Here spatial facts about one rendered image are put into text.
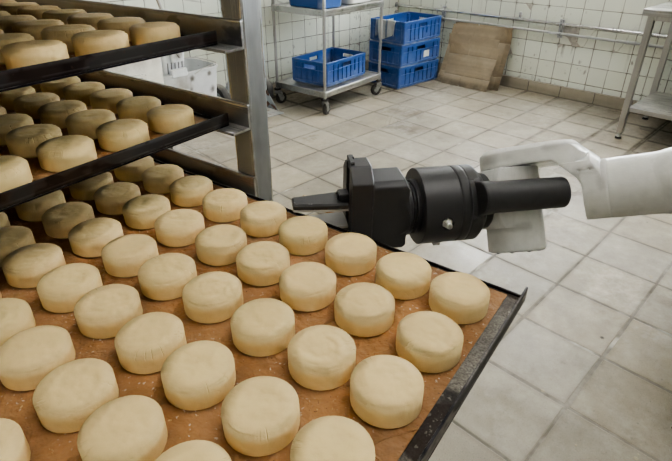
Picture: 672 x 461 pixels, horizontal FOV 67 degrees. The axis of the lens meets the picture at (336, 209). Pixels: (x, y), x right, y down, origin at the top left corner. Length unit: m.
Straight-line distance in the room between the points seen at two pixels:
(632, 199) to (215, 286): 0.42
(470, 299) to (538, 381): 1.50
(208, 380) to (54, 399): 0.10
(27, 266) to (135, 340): 0.16
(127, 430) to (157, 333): 0.08
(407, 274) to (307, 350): 0.12
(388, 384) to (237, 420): 0.10
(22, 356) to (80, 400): 0.07
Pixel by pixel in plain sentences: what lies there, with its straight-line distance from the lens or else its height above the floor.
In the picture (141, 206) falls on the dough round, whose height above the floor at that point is 1.06.
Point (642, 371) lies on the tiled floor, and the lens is 2.11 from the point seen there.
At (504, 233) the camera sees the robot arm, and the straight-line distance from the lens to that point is 0.61.
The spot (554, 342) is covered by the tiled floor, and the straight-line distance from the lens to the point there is 2.09.
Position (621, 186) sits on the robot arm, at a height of 1.10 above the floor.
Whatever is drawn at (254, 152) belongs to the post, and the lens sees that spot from 0.61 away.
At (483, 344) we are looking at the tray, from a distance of 0.43.
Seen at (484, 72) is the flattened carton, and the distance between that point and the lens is 5.08.
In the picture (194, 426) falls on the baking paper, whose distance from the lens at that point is 0.38.
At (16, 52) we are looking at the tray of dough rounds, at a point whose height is 1.24.
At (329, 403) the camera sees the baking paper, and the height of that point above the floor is 1.04.
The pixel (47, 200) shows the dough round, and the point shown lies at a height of 1.06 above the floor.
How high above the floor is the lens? 1.33
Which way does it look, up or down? 29 degrees down
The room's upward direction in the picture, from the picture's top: straight up
